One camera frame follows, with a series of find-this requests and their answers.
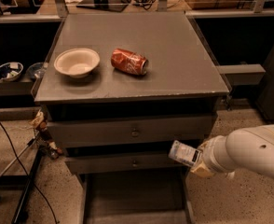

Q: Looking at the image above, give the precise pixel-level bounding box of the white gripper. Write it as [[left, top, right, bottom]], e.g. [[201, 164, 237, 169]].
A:
[[191, 137, 227, 178]]

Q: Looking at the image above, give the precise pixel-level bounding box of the blue plastic bottle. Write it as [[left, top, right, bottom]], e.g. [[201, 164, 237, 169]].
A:
[[168, 139, 237, 181]]

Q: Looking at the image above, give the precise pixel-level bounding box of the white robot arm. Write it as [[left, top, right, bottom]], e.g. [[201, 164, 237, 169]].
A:
[[191, 125, 274, 179]]

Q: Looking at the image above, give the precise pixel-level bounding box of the open bottom grey drawer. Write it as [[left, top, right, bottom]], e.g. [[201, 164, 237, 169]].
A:
[[80, 167, 196, 224]]

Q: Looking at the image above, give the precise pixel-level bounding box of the grey drawer cabinet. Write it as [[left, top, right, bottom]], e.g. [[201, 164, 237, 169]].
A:
[[31, 10, 231, 224]]

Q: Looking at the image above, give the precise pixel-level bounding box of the top grey drawer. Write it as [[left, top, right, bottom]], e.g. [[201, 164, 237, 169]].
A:
[[48, 114, 217, 148]]

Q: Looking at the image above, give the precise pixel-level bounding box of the middle grey drawer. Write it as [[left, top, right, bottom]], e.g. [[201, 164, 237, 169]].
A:
[[65, 149, 182, 175]]

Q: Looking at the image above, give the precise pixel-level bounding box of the crushed red soda can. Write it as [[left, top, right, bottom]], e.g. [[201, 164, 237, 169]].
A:
[[111, 49, 148, 76]]

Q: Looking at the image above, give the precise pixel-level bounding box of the white paper bowl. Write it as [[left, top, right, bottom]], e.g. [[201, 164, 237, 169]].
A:
[[54, 48, 100, 78]]

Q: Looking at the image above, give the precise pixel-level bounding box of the snack wrappers pile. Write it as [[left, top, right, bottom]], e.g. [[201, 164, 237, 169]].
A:
[[30, 110, 62, 159]]

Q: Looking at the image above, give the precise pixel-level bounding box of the black tripod stand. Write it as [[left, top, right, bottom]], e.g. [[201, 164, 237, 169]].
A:
[[0, 136, 42, 224]]

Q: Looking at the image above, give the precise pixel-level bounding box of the black monitor stand base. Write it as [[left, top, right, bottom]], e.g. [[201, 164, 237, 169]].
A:
[[76, 0, 130, 12]]

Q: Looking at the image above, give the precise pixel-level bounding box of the dark glass bowl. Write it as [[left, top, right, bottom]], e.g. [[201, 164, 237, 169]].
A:
[[26, 63, 48, 80]]

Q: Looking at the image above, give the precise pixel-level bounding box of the white bowl with items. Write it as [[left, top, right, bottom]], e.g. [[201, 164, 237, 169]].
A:
[[0, 62, 23, 82]]

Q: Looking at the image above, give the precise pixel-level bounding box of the black floor cable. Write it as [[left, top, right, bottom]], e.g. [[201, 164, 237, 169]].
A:
[[0, 112, 61, 224]]

